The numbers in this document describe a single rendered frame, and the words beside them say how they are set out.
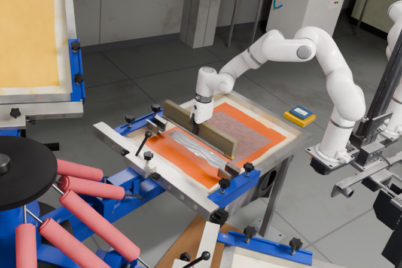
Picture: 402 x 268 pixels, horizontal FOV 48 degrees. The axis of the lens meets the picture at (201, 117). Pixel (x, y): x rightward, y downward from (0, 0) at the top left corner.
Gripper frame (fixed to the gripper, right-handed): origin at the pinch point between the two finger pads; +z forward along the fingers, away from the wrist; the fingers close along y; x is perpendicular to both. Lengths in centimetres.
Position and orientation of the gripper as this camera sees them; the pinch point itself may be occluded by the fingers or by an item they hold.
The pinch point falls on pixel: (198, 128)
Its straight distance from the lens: 198.3
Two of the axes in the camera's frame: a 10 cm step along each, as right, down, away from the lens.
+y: 6.6, -3.2, 6.8
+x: -7.4, -4.4, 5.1
